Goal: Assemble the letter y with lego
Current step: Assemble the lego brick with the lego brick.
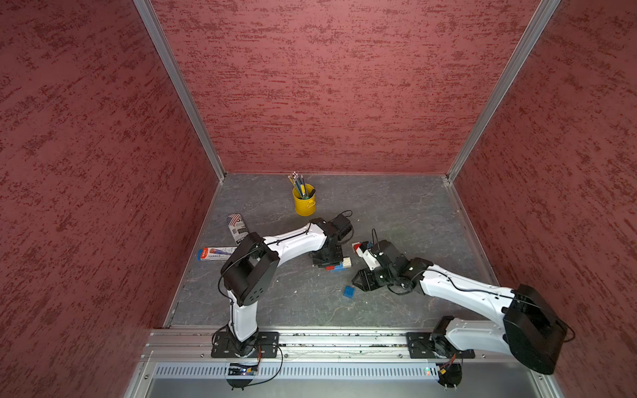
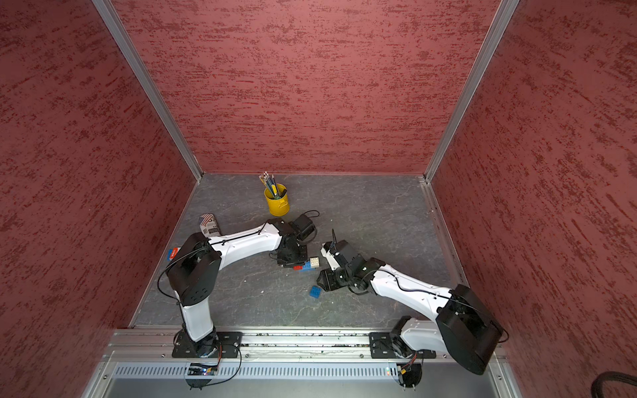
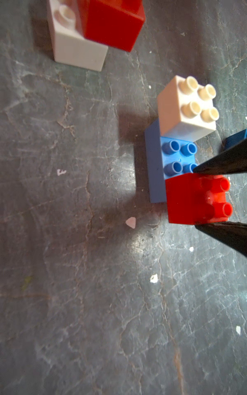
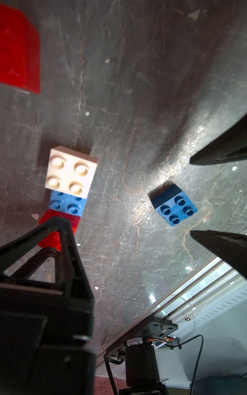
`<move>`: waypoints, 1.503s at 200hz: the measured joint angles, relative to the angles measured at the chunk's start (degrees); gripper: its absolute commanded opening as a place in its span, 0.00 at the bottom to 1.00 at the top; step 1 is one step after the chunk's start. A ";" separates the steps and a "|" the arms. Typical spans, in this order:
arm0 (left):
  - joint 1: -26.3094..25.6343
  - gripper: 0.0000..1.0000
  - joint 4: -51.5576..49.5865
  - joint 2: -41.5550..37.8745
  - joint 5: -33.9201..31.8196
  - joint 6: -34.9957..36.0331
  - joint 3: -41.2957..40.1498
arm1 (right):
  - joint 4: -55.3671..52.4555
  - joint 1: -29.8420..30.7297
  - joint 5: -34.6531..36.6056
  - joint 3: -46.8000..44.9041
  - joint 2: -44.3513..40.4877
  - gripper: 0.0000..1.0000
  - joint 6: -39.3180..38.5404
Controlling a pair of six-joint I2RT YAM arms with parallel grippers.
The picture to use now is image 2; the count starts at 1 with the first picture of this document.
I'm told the aluminium front rail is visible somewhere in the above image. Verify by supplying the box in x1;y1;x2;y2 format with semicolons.
101;326;509;363

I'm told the long blue lego brick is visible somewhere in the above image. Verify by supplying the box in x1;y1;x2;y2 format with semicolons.
300;260;316;271

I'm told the yellow pencil cup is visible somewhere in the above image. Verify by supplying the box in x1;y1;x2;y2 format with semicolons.
264;183;290;217

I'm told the small blue lego brick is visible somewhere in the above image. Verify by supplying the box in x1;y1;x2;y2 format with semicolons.
310;286;322;299

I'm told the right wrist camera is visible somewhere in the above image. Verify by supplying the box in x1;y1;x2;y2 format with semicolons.
321;240;358;270

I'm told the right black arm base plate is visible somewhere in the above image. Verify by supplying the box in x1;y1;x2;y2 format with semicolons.
369;333;437;361

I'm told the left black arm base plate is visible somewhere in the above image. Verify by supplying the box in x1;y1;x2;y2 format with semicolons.
172;330;243;360

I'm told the blue red toothpaste box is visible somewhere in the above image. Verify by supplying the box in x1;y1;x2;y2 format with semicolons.
167;247;180;262

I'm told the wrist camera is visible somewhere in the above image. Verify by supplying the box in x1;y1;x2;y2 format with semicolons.
321;240;358;270
290;214;317;244

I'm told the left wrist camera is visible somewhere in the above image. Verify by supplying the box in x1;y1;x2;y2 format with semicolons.
290;214;317;244

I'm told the bundle of coloured pencils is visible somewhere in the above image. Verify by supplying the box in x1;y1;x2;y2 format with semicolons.
259;172;280;199

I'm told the black cable bottom right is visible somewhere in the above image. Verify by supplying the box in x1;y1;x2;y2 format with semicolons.
591;370;637;398

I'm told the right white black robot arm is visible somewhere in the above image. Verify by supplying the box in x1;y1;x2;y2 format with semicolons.
317;258;505;375

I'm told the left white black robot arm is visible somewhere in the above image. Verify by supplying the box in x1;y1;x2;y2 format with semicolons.
163;216;317;359

